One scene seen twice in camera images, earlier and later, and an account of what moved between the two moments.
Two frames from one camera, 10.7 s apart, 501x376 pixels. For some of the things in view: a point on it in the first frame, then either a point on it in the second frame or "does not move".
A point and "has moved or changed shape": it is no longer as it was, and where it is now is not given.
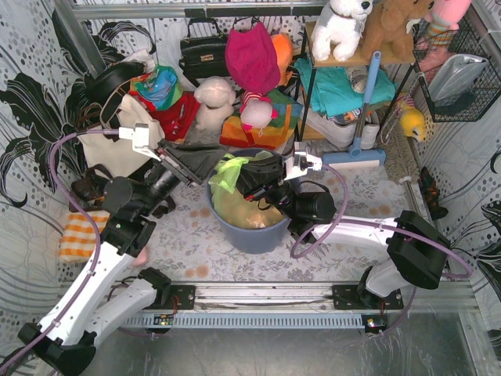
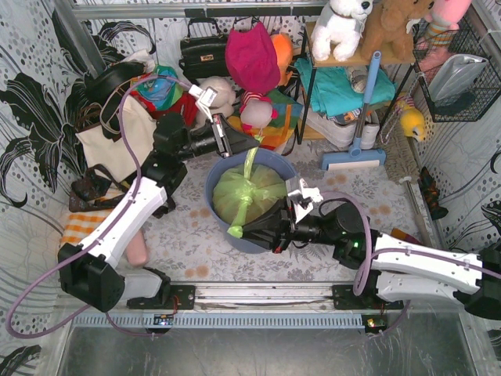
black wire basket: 461,77 does not move
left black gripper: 177,166 -> 225,139
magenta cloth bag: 252,59 does not move
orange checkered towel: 79,238 does not move
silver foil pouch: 455,77 does not move
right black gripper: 279,177 -> 286,222
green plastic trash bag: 229,201 has moved or changed shape
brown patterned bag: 88,193 does not move
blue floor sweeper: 358,158 does not move
